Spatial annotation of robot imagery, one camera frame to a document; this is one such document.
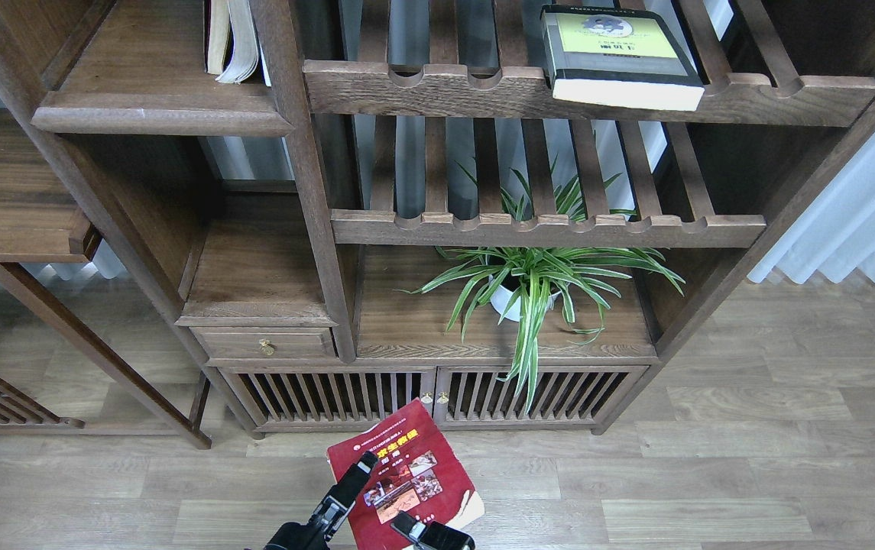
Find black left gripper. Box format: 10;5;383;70
264;451;378;549

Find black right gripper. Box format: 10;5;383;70
391;511;475;550

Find red cover book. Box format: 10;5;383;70
326;398;485;549

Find thick yellow grey book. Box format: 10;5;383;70
540;4;704;112

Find upright cream books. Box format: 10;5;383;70
203;1;272;87

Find brass drawer knob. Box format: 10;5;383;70
258;338;276;358

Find white plant pot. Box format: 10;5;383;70
487;276;562;322

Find large wooden bookshelf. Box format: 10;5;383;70
0;1;875;435

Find green spider plant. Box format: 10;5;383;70
400;157;686;413

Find wooden side table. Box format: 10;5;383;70
0;108;211;449

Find white pleated curtain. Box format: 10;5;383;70
748;132;875;284

